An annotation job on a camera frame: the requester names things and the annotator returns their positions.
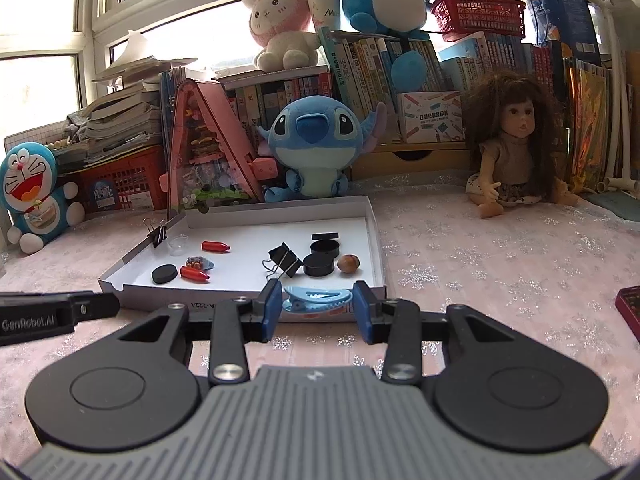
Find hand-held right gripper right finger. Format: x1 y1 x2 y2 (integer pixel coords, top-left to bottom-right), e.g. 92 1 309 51
352 280 526 386

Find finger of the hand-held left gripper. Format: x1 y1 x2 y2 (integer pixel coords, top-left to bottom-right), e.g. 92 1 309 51
0 291 121 322

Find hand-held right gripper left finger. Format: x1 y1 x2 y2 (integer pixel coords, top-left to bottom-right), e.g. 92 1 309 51
117 279 285 386

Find light blue hair clip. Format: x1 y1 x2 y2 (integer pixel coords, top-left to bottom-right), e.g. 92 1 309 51
281 285 357 313

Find large black binder clip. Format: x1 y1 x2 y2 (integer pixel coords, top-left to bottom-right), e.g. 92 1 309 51
261 242 304 278

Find white cardboard box tray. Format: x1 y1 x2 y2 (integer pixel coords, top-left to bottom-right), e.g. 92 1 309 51
97 196 388 322

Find small black binder clip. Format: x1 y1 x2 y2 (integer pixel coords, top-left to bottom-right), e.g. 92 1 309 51
141 218 169 249

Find pink snowflake tablecloth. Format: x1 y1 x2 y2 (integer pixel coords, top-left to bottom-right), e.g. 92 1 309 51
0 172 640 466

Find blue cat plush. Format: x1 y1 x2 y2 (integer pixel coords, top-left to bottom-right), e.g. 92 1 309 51
0 142 86 255

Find red plastic crate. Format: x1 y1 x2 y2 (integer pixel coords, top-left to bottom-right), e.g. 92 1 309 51
62 146 168 213

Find wooden drawer shelf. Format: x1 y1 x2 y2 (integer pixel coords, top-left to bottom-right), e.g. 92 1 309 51
350 141 473 181

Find blue alien plush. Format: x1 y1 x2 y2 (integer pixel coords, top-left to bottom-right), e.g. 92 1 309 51
256 96 388 203

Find pink triangular house model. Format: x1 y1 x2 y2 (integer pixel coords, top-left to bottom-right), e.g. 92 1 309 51
160 79 278 221

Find stack of papers and books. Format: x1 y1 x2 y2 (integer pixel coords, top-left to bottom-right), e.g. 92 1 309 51
55 30 186 166

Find printed white carton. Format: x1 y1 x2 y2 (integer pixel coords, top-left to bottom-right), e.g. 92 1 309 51
397 91 463 143

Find long-haired doll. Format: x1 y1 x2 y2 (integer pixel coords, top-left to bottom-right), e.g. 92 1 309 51
465 71 593 220

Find row of books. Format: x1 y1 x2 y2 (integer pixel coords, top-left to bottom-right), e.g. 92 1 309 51
160 30 568 146

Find white bunny plush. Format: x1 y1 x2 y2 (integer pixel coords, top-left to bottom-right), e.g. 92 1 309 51
242 0 323 73

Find shiny colourful folders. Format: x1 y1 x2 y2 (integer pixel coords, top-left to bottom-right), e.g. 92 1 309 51
565 55 615 193

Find window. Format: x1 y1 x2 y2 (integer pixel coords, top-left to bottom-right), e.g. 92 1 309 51
0 0 321 153

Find round blue plush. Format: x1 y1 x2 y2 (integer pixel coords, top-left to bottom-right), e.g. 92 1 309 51
334 0 432 92

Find small red basket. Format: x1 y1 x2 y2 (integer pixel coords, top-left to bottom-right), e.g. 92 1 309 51
431 0 527 43

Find white pipe rack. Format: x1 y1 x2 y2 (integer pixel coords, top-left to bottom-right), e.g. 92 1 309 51
582 0 640 193

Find blue cartons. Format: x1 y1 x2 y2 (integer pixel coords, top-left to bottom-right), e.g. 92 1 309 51
520 0 601 68

